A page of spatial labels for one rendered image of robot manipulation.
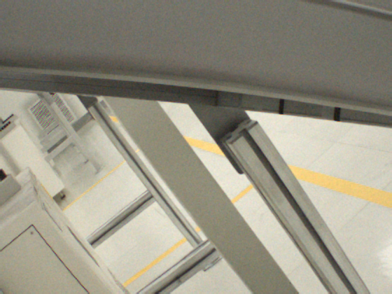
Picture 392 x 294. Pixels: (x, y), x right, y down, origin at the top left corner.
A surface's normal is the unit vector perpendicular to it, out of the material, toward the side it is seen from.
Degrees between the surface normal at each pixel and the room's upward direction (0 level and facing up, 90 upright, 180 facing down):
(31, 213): 90
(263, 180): 90
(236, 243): 90
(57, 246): 90
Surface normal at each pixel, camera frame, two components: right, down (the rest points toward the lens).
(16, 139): 0.26, 0.08
